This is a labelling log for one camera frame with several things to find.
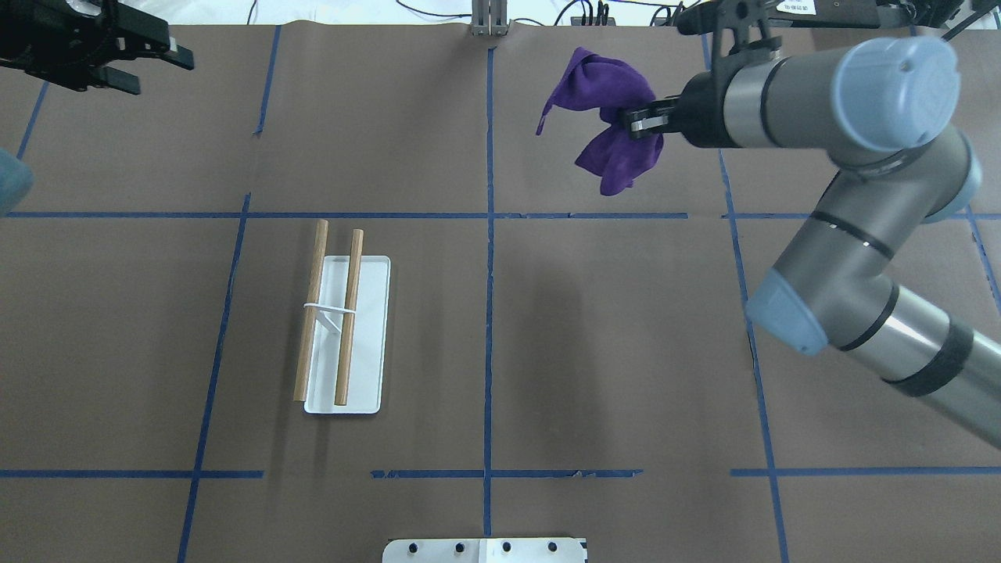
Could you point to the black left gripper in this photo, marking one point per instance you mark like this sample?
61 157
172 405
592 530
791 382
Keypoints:
48 48

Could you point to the black power strip with plugs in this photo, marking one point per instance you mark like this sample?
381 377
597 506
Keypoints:
592 14

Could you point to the grey aluminium post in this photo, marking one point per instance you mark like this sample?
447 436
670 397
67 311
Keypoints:
489 18

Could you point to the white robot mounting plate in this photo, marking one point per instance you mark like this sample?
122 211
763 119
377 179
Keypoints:
511 549

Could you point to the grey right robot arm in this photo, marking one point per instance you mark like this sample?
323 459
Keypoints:
881 110

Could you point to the black device on back table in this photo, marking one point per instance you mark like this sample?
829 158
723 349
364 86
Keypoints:
841 14

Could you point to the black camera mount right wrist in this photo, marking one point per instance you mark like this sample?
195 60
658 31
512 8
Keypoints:
740 33

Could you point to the white towel rack with wooden bars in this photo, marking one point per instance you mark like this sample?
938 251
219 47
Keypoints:
342 351

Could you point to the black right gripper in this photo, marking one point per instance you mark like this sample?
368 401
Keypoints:
701 111

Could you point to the purple microfibre towel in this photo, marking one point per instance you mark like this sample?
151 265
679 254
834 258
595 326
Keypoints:
610 86

